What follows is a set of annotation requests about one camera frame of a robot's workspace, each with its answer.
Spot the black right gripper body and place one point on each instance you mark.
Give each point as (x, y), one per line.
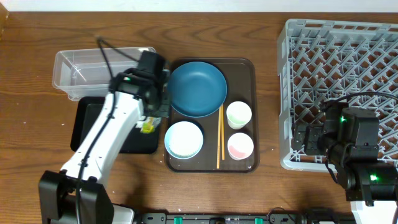
(314, 140)

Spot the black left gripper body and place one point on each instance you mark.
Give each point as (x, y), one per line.
(155, 102)

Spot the yellow green snack wrapper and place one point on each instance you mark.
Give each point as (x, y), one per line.
(148, 125)

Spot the white cup pink inside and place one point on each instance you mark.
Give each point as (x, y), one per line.
(240, 146)

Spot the light blue rice bowl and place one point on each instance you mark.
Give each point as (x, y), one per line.
(183, 140)

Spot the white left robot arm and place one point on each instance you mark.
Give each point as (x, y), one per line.
(77, 193)

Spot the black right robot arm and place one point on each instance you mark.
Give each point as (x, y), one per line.
(349, 140)

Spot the grey dishwasher rack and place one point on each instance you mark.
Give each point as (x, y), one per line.
(326, 60)

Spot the blue plate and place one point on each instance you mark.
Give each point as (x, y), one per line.
(197, 89)

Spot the clear plastic bin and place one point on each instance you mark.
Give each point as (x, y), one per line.
(81, 73)

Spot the white cup green inside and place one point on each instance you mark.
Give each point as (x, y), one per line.
(238, 114)

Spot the right wooden chopstick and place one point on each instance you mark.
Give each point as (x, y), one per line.
(222, 134)

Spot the wooden chopstick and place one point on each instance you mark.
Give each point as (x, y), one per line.
(218, 140)
(222, 134)

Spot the black plastic tray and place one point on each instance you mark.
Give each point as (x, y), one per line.
(89, 109)

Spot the dark brown serving tray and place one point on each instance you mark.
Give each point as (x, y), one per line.
(241, 80)

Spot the left wooden chopstick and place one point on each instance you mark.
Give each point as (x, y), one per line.
(218, 140)

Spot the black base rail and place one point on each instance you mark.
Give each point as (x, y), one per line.
(277, 215)

